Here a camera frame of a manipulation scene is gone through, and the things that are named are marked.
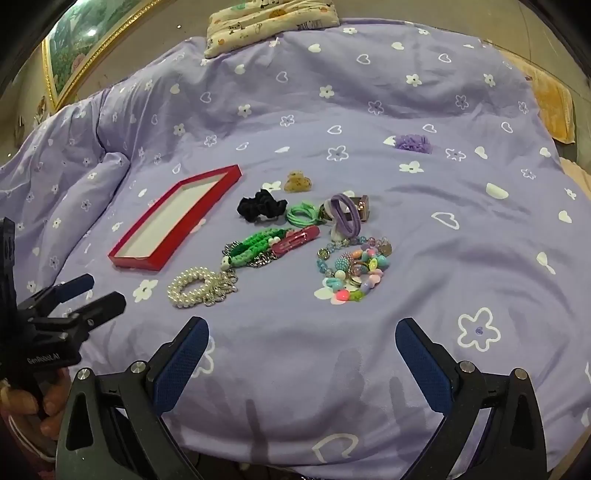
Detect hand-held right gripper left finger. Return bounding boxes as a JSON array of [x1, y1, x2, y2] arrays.
[[55, 316, 211, 480]]

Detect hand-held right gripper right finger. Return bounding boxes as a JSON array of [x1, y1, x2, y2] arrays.
[[396, 318, 548, 480]]

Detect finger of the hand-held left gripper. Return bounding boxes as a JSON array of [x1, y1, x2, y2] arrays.
[[32, 291, 127, 343], [20, 273, 96, 315]]

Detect red shallow box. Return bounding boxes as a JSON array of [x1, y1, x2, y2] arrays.
[[108, 165, 243, 271]]

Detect white pearl bracelet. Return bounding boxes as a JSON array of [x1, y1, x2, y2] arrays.
[[167, 266, 223, 309]]

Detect silver chain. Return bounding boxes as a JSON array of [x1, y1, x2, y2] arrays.
[[203, 270, 240, 306], [224, 240, 280, 270]]

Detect black scrunchie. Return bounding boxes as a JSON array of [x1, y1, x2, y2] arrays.
[[237, 188, 288, 223]]

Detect yellowish hair claw clip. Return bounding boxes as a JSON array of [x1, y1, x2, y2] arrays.
[[283, 172, 311, 193]]

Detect person's left hand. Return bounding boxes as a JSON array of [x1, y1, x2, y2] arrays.
[[0, 375, 71, 438]]

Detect pink hair clip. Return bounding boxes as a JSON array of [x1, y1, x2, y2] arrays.
[[272, 226, 321, 256]]

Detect gold framed picture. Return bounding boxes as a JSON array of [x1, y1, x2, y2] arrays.
[[41, 0, 163, 112]]

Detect purple printed blanket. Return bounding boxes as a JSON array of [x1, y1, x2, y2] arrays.
[[0, 18, 591, 480]]

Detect orange towel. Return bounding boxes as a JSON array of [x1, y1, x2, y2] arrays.
[[501, 48, 576, 145]]

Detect cartoon print pillow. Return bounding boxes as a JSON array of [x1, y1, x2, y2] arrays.
[[204, 0, 342, 59]]

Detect pastel bead bracelet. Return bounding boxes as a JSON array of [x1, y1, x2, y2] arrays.
[[314, 251, 387, 306]]

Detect blue clear bead bracelet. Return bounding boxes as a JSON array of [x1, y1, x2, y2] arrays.
[[316, 235, 393, 278]]

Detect green hair ties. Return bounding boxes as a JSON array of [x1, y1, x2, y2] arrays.
[[286, 204, 324, 227]]

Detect purple flower hair tie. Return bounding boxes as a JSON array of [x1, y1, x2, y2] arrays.
[[394, 134, 434, 155]]

